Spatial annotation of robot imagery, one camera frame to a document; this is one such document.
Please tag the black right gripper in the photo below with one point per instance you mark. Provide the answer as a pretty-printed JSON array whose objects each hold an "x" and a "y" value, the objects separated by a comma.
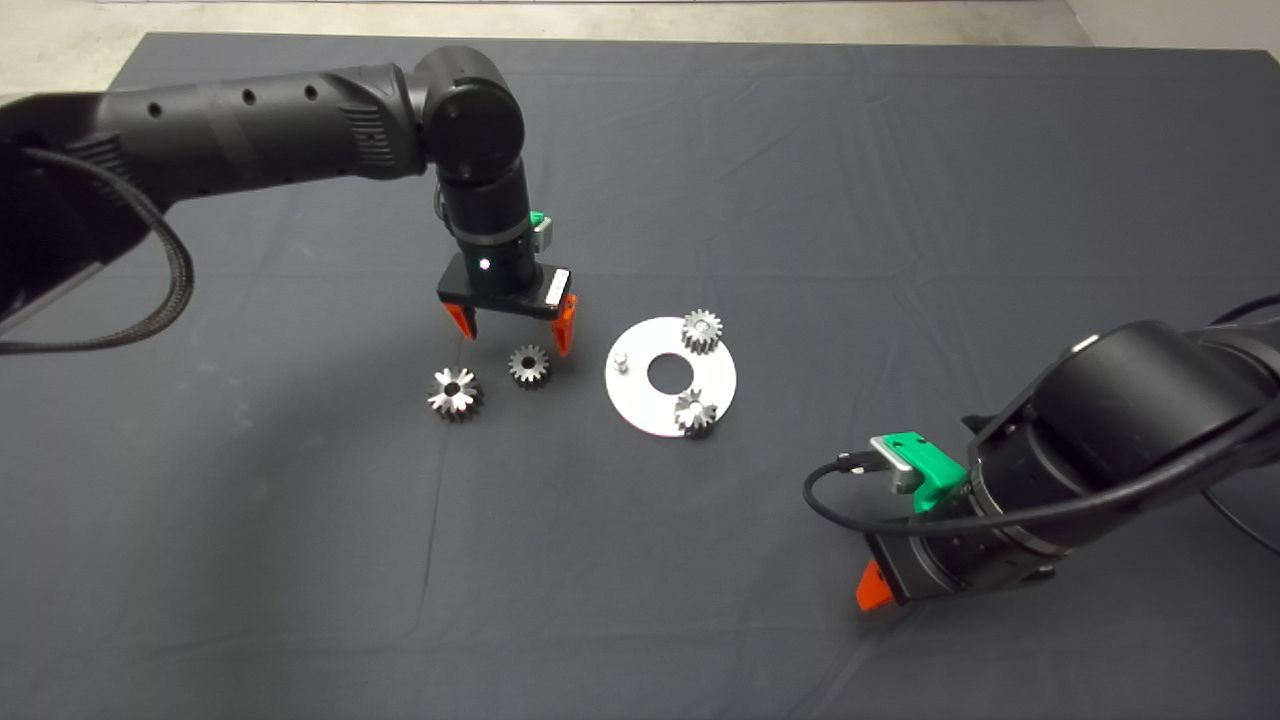
[{"x": 930, "y": 560}]

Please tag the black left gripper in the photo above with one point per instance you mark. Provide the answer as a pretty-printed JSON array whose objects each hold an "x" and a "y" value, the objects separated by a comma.
[{"x": 500, "y": 285}]

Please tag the large steel gear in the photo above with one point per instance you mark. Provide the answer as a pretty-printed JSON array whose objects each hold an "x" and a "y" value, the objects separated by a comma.
[{"x": 468, "y": 402}]

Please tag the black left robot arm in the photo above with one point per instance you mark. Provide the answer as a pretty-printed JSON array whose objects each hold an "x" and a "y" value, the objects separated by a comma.
[{"x": 250, "y": 130}]

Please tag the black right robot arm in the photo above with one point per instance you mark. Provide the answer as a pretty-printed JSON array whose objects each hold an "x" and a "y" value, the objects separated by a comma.
[{"x": 1130, "y": 430}]

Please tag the small steel gear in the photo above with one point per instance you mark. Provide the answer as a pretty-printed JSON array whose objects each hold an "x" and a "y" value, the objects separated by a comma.
[
  {"x": 702, "y": 340},
  {"x": 697, "y": 418},
  {"x": 540, "y": 374}
]

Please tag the round metal plate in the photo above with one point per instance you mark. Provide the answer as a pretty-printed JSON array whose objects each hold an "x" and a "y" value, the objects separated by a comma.
[{"x": 650, "y": 415}]

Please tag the dark grey table cloth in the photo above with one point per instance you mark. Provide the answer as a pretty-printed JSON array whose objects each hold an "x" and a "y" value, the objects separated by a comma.
[{"x": 900, "y": 200}]

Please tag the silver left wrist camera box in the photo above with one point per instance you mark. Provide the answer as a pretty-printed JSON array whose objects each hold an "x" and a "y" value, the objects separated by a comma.
[{"x": 544, "y": 238}]

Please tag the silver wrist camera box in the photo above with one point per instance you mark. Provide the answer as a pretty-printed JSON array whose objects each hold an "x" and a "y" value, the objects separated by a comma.
[
  {"x": 900, "y": 468},
  {"x": 544, "y": 238}
]

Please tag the green left camera mount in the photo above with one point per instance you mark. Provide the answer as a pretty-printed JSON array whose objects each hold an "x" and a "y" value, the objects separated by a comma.
[{"x": 537, "y": 220}]

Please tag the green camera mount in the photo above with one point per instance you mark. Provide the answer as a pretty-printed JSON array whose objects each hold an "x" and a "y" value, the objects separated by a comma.
[
  {"x": 537, "y": 220},
  {"x": 935, "y": 480}
]

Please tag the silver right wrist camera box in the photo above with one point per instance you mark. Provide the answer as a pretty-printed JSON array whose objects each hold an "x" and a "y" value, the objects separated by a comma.
[{"x": 900, "y": 468}]

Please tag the green right camera mount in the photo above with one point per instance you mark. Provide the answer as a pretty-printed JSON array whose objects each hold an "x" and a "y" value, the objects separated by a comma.
[{"x": 935, "y": 480}]

